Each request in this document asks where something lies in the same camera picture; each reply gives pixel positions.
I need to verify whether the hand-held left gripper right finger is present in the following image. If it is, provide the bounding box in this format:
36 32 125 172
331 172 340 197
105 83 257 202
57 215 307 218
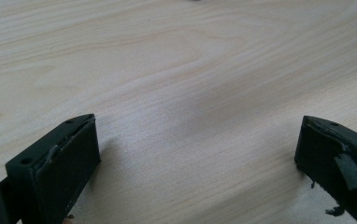
293 115 357 224

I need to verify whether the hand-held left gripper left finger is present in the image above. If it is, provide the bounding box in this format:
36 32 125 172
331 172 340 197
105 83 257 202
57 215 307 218
5 113 102 224

